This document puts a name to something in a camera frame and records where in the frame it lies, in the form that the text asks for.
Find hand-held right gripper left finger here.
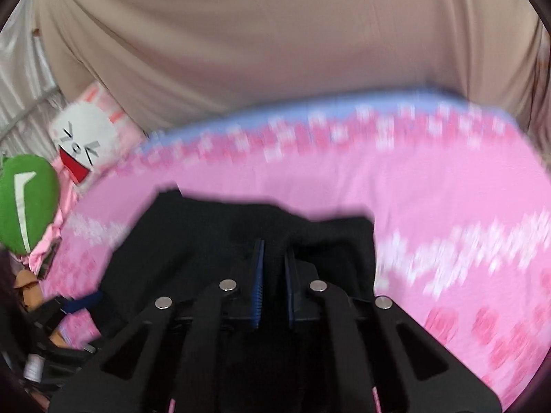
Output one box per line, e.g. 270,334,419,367
47,239,265,413

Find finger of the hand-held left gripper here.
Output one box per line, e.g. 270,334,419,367
41,290,105,328

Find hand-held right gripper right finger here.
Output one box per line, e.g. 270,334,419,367
284,245,502,413

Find black pants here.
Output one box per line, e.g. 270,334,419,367
101,187,380,342

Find dark smartphone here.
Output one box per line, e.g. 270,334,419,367
37,241,62,279

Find green plush cushion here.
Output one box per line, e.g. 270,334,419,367
0,155,60,255

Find white rabbit face pillow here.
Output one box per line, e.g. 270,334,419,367
47,82,148,191

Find pink rose bedsheet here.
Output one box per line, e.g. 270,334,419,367
39,95,551,413

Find light blue striped sheet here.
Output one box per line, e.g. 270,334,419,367
138,88,517,152

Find silver satin curtain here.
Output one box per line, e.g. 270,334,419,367
0,0,66,149

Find beige hanging cloth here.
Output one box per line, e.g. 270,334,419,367
33,0,544,133

